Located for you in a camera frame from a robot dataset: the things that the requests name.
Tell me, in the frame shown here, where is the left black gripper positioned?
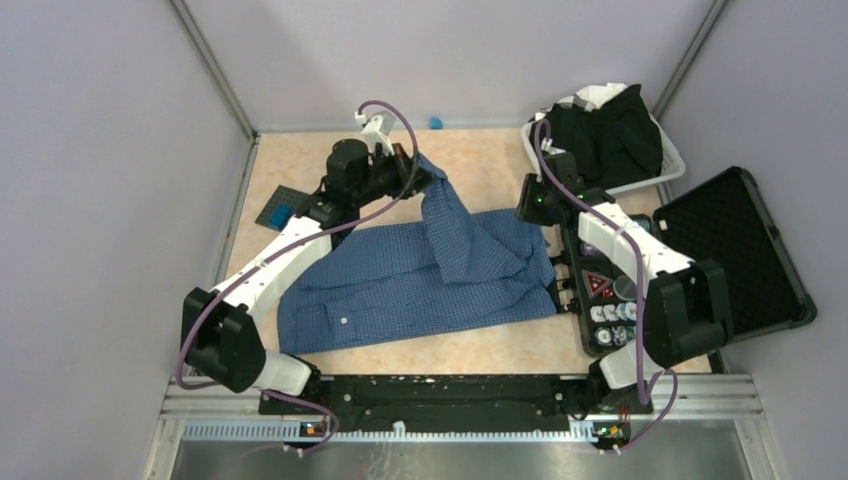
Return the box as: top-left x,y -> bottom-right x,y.
353,143 -> 437,207

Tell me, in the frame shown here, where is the blue checkered long sleeve shirt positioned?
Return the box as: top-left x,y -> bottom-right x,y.
277,158 -> 556,355

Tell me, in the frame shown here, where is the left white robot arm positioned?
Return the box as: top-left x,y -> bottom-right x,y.
175,100 -> 433,414

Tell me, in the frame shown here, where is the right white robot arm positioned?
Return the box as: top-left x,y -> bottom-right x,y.
516,151 -> 734,412

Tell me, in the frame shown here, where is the dark grey building baseplate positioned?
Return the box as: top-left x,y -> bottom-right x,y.
255,185 -> 309,232

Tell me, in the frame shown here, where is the blue toy brick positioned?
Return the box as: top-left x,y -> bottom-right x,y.
268,204 -> 292,230

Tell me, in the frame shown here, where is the black shirt in basket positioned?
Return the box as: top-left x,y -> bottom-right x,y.
539,84 -> 664,192

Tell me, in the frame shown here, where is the white garment in basket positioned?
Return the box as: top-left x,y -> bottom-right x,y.
554,83 -> 628,112

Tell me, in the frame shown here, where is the white plastic laundry basket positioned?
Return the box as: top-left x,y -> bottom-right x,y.
519,92 -> 688,197

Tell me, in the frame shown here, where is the black poker chip case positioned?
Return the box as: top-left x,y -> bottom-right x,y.
561,166 -> 818,358

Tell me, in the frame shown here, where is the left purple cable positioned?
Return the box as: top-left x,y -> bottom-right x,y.
173,99 -> 420,458

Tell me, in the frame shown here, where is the purple cable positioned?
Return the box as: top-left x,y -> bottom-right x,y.
531,119 -> 680,455
173,99 -> 420,458

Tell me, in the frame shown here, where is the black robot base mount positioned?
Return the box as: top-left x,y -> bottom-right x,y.
258,374 -> 654,435

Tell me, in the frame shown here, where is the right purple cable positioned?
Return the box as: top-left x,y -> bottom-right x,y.
531,119 -> 680,455

